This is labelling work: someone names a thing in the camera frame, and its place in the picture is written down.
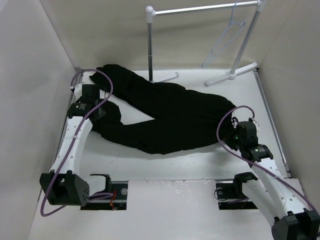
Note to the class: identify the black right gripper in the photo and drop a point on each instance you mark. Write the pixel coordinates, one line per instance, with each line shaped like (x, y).
(229, 139)

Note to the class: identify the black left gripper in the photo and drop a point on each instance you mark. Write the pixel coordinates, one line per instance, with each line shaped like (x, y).
(102, 114)

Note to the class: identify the black trousers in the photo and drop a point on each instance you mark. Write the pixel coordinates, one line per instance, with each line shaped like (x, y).
(180, 119)

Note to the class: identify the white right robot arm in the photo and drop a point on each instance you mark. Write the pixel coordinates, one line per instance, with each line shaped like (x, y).
(288, 217)

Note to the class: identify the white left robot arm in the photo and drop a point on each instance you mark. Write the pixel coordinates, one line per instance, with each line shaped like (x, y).
(63, 183)

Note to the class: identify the white clothes rack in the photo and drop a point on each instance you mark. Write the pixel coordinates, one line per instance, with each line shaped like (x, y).
(182, 37)

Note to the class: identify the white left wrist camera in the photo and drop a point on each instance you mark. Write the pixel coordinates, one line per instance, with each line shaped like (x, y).
(77, 89)

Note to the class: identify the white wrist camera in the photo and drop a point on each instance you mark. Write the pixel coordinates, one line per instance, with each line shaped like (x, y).
(252, 119)
(77, 89)

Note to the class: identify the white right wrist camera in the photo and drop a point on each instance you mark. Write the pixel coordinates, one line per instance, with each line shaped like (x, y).
(252, 119)

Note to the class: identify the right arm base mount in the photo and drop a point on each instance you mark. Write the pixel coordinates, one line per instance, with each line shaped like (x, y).
(228, 199)

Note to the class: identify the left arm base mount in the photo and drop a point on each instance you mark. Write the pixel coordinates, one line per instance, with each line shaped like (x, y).
(113, 203)

